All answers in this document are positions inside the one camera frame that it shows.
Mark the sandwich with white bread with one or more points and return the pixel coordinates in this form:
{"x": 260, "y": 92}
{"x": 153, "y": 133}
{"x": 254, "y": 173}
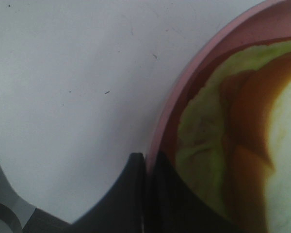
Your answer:
{"x": 234, "y": 138}

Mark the white microwave oven body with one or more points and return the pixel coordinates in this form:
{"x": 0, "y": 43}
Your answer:
{"x": 14, "y": 211}

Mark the pink round plate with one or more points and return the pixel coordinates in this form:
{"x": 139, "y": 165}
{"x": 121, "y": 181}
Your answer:
{"x": 264, "y": 23}

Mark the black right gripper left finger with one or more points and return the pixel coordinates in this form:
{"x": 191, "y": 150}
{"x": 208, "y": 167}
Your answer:
{"x": 119, "y": 211}

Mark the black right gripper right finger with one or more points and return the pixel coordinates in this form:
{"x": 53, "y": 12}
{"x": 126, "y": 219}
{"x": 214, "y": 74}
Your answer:
{"x": 171, "y": 207}

